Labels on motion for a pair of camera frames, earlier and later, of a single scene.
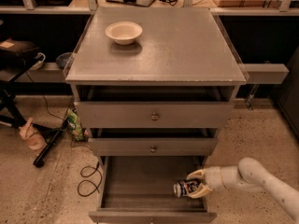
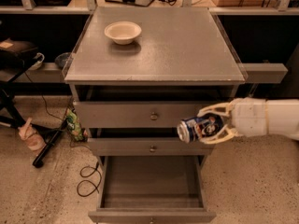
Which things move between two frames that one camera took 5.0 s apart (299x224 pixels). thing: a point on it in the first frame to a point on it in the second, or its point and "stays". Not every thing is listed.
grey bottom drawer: (139, 189) stays
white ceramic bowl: (123, 33) stays
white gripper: (212, 176) to (249, 117)
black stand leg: (49, 134) stays
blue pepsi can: (184, 188) to (199, 127)
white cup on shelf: (39, 63) stays
